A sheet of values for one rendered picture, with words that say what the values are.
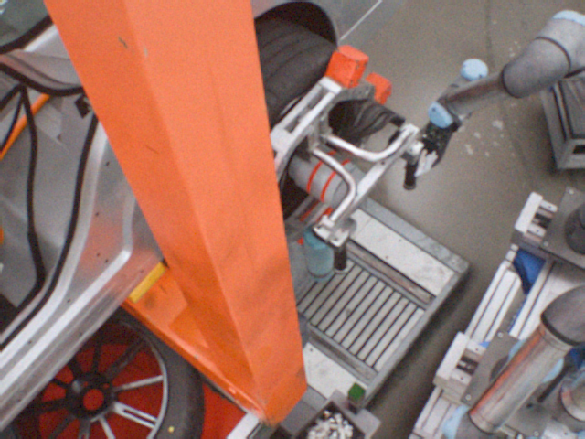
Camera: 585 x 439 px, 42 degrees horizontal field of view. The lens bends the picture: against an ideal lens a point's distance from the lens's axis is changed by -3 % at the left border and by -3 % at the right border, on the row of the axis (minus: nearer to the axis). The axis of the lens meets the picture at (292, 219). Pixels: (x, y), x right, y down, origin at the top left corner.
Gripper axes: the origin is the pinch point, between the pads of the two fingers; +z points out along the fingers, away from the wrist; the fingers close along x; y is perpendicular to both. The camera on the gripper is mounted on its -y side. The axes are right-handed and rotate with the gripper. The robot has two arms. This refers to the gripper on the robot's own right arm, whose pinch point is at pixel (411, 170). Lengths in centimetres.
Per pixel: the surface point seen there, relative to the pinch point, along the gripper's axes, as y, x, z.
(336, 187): 7.7, -11.0, 21.0
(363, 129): 18.2, -12.5, 7.2
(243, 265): 76, 10, 73
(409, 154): 11.7, 0.0, 2.4
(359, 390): -17, 24, 57
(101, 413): -35, -35, 107
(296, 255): -61, -30, 21
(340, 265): -2.7, 1.2, 35.4
